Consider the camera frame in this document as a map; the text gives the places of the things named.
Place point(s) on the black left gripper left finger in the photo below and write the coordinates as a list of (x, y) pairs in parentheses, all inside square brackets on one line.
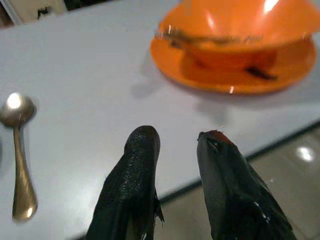
[(132, 185)]

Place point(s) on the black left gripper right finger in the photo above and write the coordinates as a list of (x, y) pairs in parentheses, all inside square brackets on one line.
[(230, 190)]

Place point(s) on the orange plate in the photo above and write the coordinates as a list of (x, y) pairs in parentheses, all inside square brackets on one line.
[(225, 80)]

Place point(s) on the orange bowl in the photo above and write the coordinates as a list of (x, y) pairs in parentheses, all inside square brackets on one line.
[(237, 20)]

